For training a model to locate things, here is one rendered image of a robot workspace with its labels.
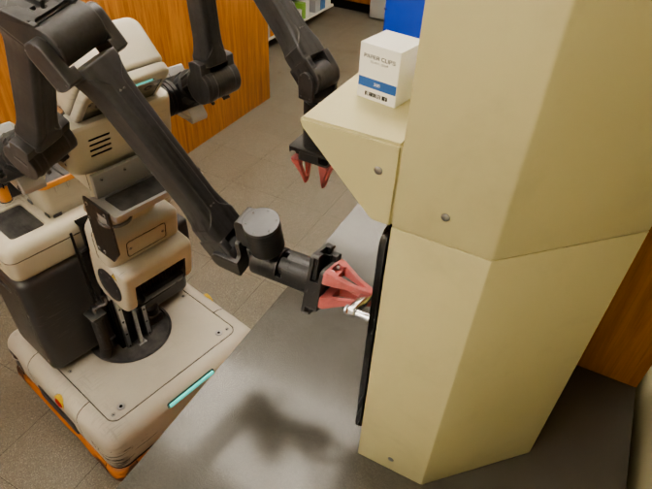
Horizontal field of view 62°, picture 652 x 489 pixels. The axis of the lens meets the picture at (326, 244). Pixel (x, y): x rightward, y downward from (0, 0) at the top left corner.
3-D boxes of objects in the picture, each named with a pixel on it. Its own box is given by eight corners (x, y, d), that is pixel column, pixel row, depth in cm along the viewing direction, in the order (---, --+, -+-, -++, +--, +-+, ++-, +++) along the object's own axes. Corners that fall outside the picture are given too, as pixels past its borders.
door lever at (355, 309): (396, 308, 83) (400, 293, 82) (374, 334, 75) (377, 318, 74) (365, 295, 85) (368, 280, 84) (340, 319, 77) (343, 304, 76)
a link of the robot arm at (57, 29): (28, -56, 69) (-37, -20, 64) (115, 16, 70) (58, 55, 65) (45, 128, 107) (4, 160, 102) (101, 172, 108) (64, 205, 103)
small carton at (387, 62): (418, 93, 61) (426, 40, 57) (394, 109, 58) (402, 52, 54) (380, 81, 63) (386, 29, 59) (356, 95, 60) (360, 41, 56)
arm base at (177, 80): (195, 68, 139) (157, 81, 132) (211, 56, 133) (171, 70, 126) (211, 100, 141) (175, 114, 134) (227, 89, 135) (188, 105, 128)
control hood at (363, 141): (473, 113, 80) (489, 45, 74) (390, 228, 58) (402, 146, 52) (402, 94, 84) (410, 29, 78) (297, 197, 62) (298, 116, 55)
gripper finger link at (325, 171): (325, 197, 118) (327, 160, 112) (297, 187, 120) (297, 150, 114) (339, 182, 123) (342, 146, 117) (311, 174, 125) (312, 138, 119)
